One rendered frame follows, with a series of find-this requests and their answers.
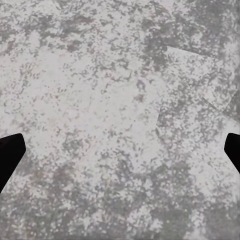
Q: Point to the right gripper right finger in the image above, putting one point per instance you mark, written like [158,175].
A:
[232,149]

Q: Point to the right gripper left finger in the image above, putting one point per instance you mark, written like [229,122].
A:
[12,149]

